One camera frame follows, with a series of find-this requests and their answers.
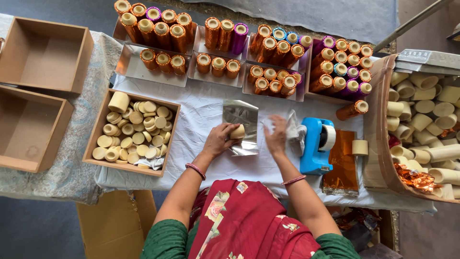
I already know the person's left hand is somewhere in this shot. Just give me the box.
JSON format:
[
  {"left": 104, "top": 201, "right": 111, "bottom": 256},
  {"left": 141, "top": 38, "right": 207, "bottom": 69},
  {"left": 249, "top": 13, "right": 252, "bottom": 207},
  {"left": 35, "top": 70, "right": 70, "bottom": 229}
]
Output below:
[{"left": 202, "top": 122, "right": 242, "bottom": 160}]

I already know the person's right hand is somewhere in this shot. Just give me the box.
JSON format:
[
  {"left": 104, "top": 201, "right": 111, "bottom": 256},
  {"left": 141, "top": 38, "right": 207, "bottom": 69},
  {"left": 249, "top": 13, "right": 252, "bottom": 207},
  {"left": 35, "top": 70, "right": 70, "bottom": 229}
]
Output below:
[{"left": 263, "top": 114, "right": 288, "bottom": 157}]

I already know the bare cream cardboard tube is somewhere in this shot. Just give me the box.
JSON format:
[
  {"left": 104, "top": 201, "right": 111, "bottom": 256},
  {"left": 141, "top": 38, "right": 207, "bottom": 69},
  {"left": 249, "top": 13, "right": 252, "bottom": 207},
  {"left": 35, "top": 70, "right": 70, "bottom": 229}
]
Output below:
[{"left": 230, "top": 124, "right": 246, "bottom": 140}]

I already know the white crumpled plastic bag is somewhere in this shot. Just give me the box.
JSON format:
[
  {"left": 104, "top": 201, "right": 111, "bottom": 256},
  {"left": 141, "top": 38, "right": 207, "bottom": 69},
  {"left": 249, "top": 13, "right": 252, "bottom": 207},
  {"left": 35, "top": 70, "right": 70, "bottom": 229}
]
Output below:
[{"left": 260, "top": 110, "right": 308, "bottom": 156}]

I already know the silver foil sheet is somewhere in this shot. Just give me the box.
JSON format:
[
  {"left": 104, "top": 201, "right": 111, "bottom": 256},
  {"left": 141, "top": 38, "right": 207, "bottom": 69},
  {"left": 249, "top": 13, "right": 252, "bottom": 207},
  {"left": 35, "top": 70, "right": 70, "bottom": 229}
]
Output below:
[{"left": 222, "top": 99, "right": 259, "bottom": 157}]

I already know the white tablecloth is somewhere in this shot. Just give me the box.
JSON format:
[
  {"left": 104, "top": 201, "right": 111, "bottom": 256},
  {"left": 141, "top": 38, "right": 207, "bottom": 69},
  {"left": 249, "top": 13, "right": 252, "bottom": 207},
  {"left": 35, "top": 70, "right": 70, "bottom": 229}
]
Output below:
[{"left": 95, "top": 54, "right": 437, "bottom": 213}]

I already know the group of foil wrapped tubes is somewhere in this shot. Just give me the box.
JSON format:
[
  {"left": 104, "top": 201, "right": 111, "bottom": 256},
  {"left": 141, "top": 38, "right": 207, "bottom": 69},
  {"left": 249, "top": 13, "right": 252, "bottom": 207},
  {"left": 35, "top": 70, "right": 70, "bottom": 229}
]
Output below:
[
  {"left": 248, "top": 65, "right": 303, "bottom": 99},
  {"left": 309, "top": 35, "right": 374, "bottom": 99},
  {"left": 114, "top": 0, "right": 194, "bottom": 54},
  {"left": 250, "top": 24, "right": 313, "bottom": 70}
]

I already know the blue tape dispenser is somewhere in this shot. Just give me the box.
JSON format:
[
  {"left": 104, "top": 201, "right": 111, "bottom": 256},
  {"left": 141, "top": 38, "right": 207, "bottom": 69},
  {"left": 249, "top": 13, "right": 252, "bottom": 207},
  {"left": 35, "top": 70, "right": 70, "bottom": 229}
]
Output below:
[{"left": 299, "top": 117, "right": 335, "bottom": 176}]

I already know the pink bangle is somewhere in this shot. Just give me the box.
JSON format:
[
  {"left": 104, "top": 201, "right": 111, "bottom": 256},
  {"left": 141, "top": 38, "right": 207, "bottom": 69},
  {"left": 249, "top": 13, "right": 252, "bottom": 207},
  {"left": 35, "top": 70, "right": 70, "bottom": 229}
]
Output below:
[
  {"left": 185, "top": 163, "right": 207, "bottom": 181},
  {"left": 281, "top": 174, "right": 307, "bottom": 186}
]

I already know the white tape roll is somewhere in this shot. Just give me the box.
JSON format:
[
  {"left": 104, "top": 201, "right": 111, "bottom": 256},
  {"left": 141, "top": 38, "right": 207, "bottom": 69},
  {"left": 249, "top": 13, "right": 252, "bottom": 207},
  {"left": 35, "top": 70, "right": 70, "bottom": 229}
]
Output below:
[{"left": 319, "top": 124, "right": 337, "bottom": 152}]

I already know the orange foil wrapped tube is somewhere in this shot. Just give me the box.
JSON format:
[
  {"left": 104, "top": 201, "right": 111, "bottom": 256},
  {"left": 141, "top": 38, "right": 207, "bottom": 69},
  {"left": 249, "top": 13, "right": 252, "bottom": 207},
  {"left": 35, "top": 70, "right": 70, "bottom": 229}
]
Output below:
[
  {"left": 336, "top": 100, "right": 369, "bottom": 121},
  {"left": 140, "top": 48, "right": 158, "bottom": 71},
  {"left": 196, "top": 53, "right": 212, "bottom": 75},
  {"left": 170, "top": 55, "right": 187, "bottom": 76},
  {"left": 155, "top": 52, "right": 172, "bottom": 74},
  {"left": 217, "top": 19, "right": 235, "bottom": 53},
  {"left": 211, "top": 56, "right": 227, "bottom": 78},
  {"left": 225, "top": 59, "right": 241, "bottom": 80},
  {"left": 204, "top": 17, "right": 221, "bottom": 50}
]

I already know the pack of orange foil sheets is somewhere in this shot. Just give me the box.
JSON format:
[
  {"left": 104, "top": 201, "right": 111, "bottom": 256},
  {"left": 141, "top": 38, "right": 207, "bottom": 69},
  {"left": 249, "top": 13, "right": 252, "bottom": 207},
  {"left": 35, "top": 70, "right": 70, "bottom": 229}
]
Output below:
[{"left": 322, "top": 129, "right": 360, "bottom": 197}]

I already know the small white cloth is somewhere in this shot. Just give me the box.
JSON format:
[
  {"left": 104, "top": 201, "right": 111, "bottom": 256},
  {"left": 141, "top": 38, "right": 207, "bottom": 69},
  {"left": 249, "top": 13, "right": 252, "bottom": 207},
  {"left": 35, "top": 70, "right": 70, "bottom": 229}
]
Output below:
[{"left": 134, "top": 155, "right": 166, "bottom": 171}]

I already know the short cream cardboard tube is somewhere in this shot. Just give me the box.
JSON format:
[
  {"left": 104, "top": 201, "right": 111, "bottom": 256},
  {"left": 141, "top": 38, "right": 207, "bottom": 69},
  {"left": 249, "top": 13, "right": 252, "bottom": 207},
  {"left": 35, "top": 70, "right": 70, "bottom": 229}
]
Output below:
[{"left": 352, "top": 140, "right": 369, "bottom": 157}]

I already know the heap of cream round caps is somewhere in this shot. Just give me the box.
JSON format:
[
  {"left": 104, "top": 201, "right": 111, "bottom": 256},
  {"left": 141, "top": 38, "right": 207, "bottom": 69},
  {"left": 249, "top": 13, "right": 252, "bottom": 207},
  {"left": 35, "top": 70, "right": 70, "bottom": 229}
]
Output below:
[{"left": 92, "top": 101, "right": 174, "bottom": 170}]

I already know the purple foil wrapped tube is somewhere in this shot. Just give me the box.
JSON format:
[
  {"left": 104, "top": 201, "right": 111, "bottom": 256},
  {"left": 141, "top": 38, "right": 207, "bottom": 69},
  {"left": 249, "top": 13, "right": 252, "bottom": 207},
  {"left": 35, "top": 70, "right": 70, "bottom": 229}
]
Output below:
[{"left": 231, "top": 23, "right": 249, "bottom": 55}]

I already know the red floral scarf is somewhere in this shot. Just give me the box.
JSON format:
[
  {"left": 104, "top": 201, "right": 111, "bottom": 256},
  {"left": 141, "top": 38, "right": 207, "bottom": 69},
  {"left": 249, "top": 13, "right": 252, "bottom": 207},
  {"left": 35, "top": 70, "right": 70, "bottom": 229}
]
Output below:
[{"left": 188, "top": 179, "right": 321, "bottom": 259}]

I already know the grey floor mat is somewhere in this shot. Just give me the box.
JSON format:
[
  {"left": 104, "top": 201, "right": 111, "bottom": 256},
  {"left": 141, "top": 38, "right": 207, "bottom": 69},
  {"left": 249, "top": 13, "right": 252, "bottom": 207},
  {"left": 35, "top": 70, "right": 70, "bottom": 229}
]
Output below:
[{"left": 180, "top": 0, "right": 400, "bottom": 45}]

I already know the wide cream cardboard tube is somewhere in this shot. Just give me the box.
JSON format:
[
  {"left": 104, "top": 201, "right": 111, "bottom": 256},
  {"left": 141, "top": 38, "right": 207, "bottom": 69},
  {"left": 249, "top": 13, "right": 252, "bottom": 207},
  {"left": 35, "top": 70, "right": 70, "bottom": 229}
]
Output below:
[{"left": 108, "top": 91, "right": 131, "bottom": 113}]

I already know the heap of foil bags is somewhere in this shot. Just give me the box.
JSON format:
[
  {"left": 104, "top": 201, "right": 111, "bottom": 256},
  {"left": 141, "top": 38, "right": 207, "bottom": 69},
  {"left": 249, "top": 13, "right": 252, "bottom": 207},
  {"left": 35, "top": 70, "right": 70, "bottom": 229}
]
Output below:
[{"left": 329, "top": 206, "right": 382, "bottom": 252}]

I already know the green blouse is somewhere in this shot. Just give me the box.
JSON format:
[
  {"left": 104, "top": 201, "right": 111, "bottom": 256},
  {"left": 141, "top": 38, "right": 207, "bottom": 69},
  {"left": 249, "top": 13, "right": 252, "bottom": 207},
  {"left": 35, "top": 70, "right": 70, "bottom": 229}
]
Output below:
[{"left": 139, "top": 218, "right": 362, "bottom": 259}]

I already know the wooden box of caps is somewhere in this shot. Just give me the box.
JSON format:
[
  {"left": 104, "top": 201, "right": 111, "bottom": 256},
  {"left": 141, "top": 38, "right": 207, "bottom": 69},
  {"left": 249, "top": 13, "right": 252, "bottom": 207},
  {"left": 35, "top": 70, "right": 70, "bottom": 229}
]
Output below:
[{"left": 82, "top": 88, "right": 181, "bottom": 177}]

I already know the carton of bare cream tubes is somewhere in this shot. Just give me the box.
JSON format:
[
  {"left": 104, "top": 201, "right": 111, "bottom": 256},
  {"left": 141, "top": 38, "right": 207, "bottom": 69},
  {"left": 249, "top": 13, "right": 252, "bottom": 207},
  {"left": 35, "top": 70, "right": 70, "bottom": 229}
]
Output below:
[{"left": 362, "top": 53, "right": 460, "bottom": 204}]

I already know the brown cardboard carton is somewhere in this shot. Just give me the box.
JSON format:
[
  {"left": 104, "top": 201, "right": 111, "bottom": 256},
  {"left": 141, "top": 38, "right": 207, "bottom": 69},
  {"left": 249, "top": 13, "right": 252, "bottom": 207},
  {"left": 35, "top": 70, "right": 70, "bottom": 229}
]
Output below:
[{"left": 76, "top": 189, "right": 158, "bottom": 259}]

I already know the crumpled orange foil scrap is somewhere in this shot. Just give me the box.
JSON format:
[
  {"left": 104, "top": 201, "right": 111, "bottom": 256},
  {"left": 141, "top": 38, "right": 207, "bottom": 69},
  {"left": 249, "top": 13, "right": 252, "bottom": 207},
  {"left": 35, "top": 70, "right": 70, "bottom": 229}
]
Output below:
[{"left": 393, "top": 163, "right": 443, "bottom": 193}]

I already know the grey patterned tablecloth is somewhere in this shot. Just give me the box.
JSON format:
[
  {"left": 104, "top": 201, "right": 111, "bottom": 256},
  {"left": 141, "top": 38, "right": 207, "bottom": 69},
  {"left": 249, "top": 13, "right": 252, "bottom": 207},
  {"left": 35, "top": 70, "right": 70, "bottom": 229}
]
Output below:
[{"left": 0, "top": 14, "right": 124, "bottom": 206}]

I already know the stack of silver trays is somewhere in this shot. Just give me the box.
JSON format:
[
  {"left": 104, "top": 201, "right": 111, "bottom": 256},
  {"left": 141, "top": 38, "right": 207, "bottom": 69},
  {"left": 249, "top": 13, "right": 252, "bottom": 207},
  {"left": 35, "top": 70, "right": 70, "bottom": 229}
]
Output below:
[{"left": 395, "top": 48, "right": 460, "bottom": 76}]

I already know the grey metal pole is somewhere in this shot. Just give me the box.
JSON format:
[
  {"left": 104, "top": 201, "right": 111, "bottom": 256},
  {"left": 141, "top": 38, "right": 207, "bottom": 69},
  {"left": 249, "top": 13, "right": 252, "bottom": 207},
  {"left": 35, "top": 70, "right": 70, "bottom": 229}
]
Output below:
[{"left": 373, "top": 0, "right": 454, "bottom": 53}]

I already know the empty brown wooden box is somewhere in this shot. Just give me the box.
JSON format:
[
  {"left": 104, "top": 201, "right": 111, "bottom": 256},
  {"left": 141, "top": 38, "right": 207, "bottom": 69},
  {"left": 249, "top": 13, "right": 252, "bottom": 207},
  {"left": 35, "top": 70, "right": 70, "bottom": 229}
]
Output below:
[
  {"left": 0, "top": 16, "right": 95, "bottom": 95},
  {"left": 0, "top": 85, "right": 75, "bottom": 173}
]

